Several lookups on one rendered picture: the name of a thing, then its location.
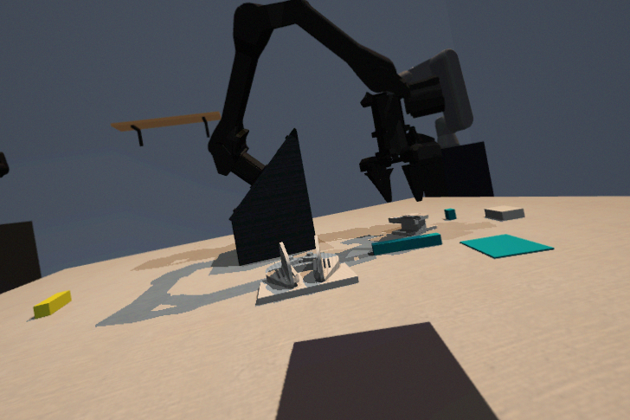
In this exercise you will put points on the teal long flat bar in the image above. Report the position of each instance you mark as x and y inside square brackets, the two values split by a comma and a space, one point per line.
[412, 242]

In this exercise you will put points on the yellow rectangular block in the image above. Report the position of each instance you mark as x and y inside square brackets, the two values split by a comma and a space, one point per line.
[52, 304]

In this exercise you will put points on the teal flat square plate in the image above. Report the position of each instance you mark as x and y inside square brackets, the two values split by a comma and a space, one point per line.
[502, 246]

